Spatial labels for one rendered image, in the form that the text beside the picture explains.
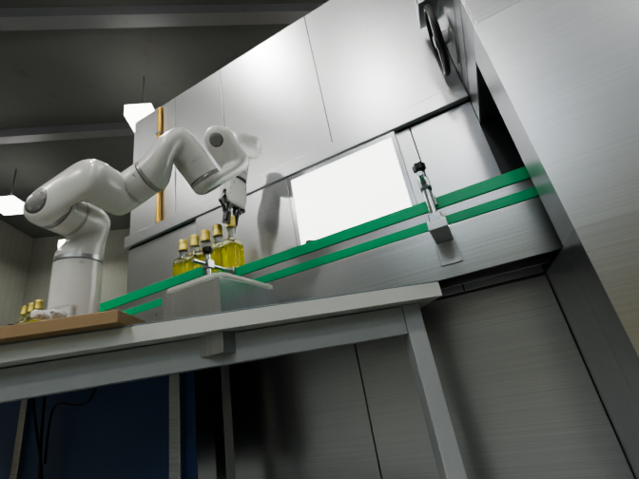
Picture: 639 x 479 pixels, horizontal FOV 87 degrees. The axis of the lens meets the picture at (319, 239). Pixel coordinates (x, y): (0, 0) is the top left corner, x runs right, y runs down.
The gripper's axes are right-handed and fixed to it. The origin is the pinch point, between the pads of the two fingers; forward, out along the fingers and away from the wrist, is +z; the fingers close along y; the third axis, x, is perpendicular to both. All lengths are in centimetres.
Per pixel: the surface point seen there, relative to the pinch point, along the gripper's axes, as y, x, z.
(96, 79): -180, -528, -378
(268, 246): -11.8, 9.4, 7.5
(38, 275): -453, -1150, -81
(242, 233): -11.9, -3.6, 1.4
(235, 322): 34, 36, 36
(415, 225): 4, 66, 9
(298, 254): 4.6, 31.9, 15.3
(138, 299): 13.3, -22.1, 30.5
